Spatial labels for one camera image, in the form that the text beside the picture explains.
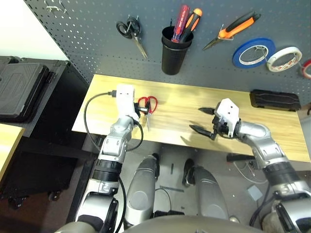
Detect silver robot leg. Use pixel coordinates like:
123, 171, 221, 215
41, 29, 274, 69
182, 159, 229, 220
125, 153, 161, 225

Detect grey square floor pad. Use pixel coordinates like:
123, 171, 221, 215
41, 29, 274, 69
247, 185, 264, 201

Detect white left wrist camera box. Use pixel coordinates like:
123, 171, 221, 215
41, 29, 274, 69
116, 83, 141, 123

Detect black hard carry case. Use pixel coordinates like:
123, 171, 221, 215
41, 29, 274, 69
0, 57, 53, 123

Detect grey robot torso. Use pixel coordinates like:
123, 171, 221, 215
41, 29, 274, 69
55, 215, 263, 233

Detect light wooden side table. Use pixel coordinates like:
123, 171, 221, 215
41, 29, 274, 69
0, 123, 26, 182

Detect orange black handled screwdriver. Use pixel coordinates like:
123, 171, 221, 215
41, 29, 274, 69
181, 8, 203, 42

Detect red handled scissors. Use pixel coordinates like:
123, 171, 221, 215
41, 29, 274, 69
138, 96, 158, 131

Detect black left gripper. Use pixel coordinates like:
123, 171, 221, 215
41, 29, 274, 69
134, 101, 151, 117

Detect silver left robot leg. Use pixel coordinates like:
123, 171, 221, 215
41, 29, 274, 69
125, 153, 161, 225

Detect black plastic cup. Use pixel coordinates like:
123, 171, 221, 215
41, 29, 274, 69
161, 26, 194, 50
161, 38, 192, 75

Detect black table frame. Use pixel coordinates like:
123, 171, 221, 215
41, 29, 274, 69
82, 134, 256, 163

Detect black floor cable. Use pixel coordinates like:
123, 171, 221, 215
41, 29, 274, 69
155, 188, 172, 212

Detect black handled scissors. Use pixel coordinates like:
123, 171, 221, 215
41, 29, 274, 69
116, 15, 148, 59

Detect orange black needle-nose pliers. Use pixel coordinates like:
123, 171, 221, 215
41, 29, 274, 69
202, 11, 262, 51

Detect silver double peg hook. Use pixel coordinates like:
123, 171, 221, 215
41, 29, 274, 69
45, 0, 67, 13

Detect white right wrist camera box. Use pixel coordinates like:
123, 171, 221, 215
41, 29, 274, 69
213, 98, 240, 136

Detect white floor cables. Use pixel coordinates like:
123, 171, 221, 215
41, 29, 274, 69
233, 161, 268, 184

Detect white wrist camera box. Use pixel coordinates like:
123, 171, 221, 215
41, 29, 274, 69
116, 83, 141, 123
213, 98, 240, 136

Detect silver right robot leg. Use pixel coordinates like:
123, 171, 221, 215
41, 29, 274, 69
182, 159, 229, 220

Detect silver tape peg hook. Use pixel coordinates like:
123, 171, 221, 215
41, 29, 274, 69
254, 46, 269, 63

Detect silver wire pliers holder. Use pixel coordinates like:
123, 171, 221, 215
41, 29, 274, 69
217, 23, 235, 41

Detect white tape roll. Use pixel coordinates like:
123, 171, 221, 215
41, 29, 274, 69
266, 46, 303, 73

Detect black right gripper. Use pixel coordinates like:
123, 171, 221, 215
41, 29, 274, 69
189, 107, 231, 141

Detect red tape roll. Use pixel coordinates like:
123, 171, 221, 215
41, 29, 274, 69
300, 59, 311, 80

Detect black ribbed tool case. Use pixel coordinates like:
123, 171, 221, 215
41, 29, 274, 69
249, 89, 302, 112

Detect red handled screwdriver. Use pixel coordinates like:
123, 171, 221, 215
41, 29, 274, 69
171, 4, 190, 43

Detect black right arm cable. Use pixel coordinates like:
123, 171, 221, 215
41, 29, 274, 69
250, 183, 279, 228

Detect khaki trouser leg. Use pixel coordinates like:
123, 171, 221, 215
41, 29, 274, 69
261, 213, 280, 233

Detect blue tape roll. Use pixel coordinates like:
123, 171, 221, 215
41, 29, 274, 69
232, 37, 277, 68

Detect dark grey pegboard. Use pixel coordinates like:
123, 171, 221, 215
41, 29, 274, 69
24, 0, 311, 107

